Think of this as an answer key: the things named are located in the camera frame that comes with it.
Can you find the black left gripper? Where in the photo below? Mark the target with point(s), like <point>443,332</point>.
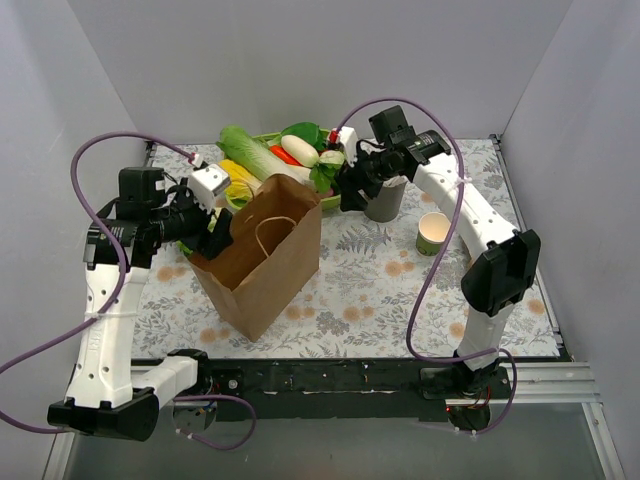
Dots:
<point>211,232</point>

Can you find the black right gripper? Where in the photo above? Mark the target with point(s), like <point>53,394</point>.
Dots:
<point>353,179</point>

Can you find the brown paper bag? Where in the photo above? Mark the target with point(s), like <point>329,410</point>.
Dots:
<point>275,252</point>

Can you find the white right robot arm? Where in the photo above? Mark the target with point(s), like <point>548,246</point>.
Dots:
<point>504,258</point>

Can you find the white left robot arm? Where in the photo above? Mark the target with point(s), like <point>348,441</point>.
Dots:
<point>104,397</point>

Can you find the green plastic tray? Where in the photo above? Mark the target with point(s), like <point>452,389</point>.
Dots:
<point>329,200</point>

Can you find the bok choy toy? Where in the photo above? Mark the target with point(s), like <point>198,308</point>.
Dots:
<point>325,170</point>

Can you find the small green cabbage toy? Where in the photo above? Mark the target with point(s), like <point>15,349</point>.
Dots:
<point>186,247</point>

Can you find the grey straw holder cup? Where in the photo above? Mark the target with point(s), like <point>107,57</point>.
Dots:
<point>386,205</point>

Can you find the yellow napa cabbage toy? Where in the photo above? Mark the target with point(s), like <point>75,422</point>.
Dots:
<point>243,185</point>

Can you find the white radish toy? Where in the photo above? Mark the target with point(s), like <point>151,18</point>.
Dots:
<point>300,150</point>

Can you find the green leafy vegetable toy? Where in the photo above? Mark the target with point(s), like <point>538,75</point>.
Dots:
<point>308,132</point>

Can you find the green napa cabbage toy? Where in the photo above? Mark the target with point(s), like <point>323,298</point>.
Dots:
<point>249,153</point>

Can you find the floral table mat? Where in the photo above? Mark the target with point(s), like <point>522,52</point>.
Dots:
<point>374,295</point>

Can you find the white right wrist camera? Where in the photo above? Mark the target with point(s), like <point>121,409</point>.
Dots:
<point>342,144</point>

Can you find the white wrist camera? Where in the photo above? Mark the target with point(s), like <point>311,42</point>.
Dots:
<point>207,184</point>
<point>342,144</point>

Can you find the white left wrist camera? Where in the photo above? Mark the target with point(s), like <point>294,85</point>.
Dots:
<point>207,184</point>

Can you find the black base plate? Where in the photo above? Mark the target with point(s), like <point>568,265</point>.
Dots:
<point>311,389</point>

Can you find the aluminium frame rail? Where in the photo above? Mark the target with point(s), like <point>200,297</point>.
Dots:
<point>551,426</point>

